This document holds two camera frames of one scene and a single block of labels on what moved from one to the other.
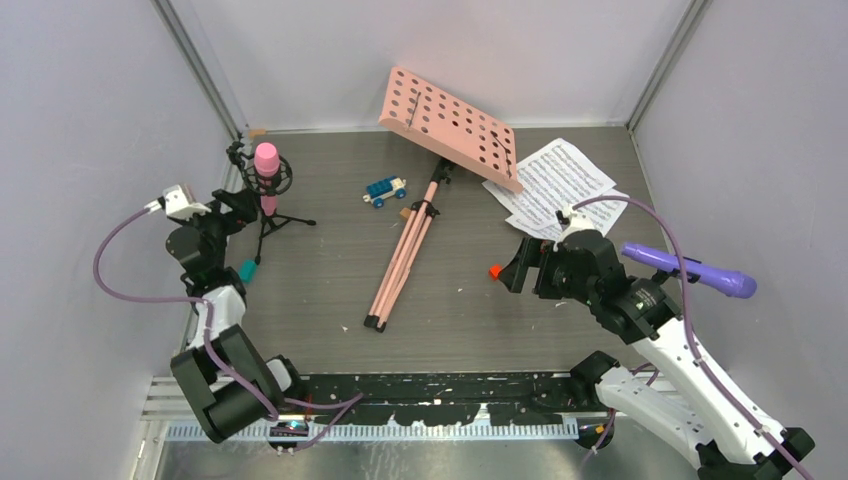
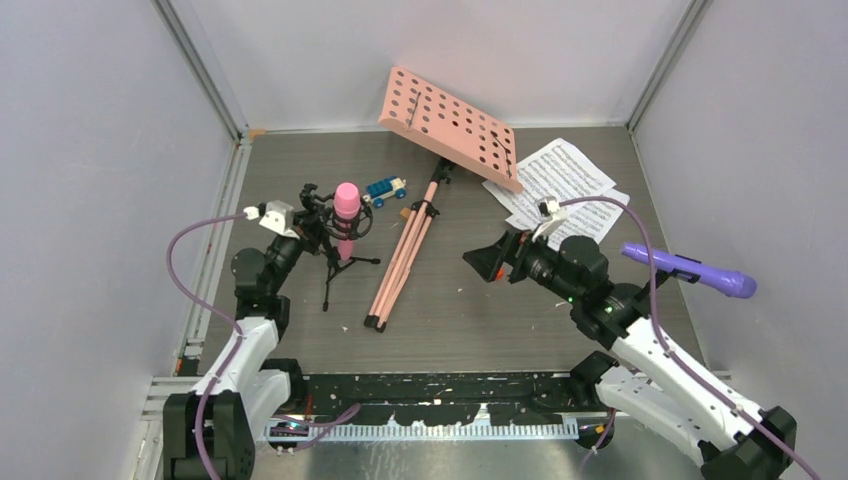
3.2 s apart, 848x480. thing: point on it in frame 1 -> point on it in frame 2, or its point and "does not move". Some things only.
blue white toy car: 380,189 does not move
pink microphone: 266,173 -> 334,221
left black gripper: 242,212 -> 311,228
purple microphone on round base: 731,282 does not move
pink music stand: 459,135 does not move
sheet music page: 554,178 does not move
